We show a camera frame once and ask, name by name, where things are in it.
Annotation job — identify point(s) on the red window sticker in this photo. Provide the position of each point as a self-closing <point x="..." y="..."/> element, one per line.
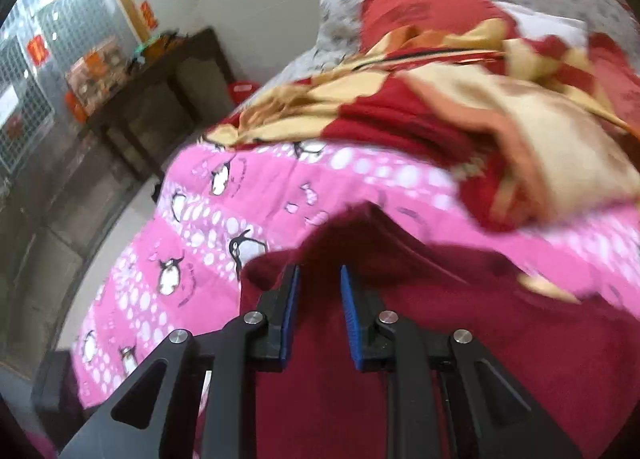
<point x="38" y="49"/>

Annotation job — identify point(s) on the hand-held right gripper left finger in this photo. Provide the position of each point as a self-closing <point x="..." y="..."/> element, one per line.
<point x="292" y="309"/>

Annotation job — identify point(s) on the dark red sweatshirt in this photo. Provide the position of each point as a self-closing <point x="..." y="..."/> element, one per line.
<point x="500" y="364"/>

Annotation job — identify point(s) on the red wall paper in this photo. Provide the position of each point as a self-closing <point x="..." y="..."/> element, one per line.
<point x="149" y="15"/>

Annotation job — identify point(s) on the red and cream blanket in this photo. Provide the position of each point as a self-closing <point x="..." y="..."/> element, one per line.
<point x="400" y="109"/>

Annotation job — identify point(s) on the green basket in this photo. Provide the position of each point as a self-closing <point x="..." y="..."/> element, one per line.
<point x="150" y="46"/>

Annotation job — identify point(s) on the red ruffled pillow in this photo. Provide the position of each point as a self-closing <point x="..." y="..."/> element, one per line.
<point x="425" y="9"/>

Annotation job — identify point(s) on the red plastic basin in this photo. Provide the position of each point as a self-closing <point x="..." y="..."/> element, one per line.
<point x="244" y="90"/>

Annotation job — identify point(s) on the pink penguin print bed sheet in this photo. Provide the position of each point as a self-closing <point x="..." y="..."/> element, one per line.
<point x="200" y="219"/>

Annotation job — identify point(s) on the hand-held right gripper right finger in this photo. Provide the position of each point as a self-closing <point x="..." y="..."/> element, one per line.
<point x="350" y="314"/>

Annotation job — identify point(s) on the white flat object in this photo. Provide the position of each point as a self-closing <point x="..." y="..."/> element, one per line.
<point x="545" y="24"/>

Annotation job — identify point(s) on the dark wooden table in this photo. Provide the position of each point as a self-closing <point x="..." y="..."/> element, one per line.
<point x="160" y="69"/>

